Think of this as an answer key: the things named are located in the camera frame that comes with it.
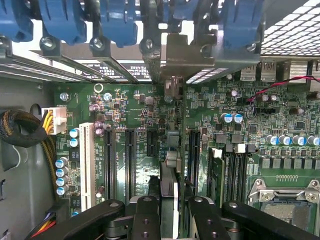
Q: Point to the green RAM stick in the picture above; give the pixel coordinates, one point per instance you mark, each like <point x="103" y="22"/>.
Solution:
<point x="218" y="175"/>

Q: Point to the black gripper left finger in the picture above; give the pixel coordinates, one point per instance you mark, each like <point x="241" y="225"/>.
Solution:
<point x="145" y="222"/>

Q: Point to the white power connector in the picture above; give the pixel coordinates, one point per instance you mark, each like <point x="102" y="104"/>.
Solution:
<point x="53" y="121"/>

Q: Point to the long black expansion slot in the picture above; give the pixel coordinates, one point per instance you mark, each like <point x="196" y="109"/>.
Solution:
<point x="110" y="162"/>
<point x="194" y="162"/>
<point x="130" y="162"/>

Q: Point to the metal CPU socket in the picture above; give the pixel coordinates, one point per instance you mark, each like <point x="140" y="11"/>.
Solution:
<point x="280" y="210"/>

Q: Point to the green motherboard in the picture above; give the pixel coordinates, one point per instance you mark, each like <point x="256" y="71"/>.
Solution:
<point x="130" y="100"/>

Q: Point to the white expansion slot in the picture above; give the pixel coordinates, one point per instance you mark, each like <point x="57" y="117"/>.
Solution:
<point x="87" y="162"/>

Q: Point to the short black expansion slot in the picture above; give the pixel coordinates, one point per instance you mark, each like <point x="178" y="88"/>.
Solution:
<point x="152" y="142"/>

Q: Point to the blue card retention clip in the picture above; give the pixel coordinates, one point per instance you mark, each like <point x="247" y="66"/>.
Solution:
<point x="15" y="22"/>
<point x="62" y="22"/>
<point x="120" y="25"/>
<point x="240" y="25"/>
<point x="185" y="10"/>

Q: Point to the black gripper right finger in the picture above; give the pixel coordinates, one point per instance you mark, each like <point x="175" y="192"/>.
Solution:
<point x="205" y="222"/>

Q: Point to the black RAM slot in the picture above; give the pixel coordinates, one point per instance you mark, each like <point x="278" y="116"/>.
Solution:
<point x="240" y="175"/>
<point x="229" y="175"/>

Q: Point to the black open PC case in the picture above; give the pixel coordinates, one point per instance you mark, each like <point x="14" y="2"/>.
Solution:
<point x="287" y="30"/>

